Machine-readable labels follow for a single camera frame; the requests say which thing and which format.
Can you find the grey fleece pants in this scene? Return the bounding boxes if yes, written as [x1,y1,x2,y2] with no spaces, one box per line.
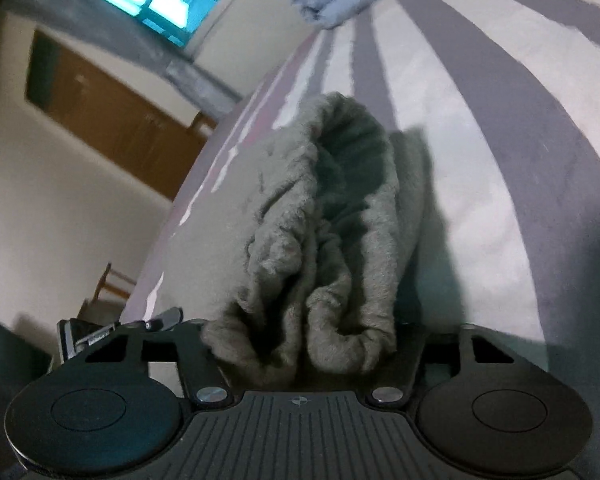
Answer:
[202,92,427,389]

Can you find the wooden chair by door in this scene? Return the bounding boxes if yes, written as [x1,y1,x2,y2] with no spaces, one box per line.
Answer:
[78,263,136,325]

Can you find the brown wooden door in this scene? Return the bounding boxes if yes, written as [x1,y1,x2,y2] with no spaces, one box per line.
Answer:
[26,30,216,200]

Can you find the grey curtain near door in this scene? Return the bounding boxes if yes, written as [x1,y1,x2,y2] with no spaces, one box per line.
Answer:
[1,0,240,119]

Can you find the pink grey striped bed sheet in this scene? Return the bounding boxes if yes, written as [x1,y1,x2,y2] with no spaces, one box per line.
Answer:
[119,0,600,480]

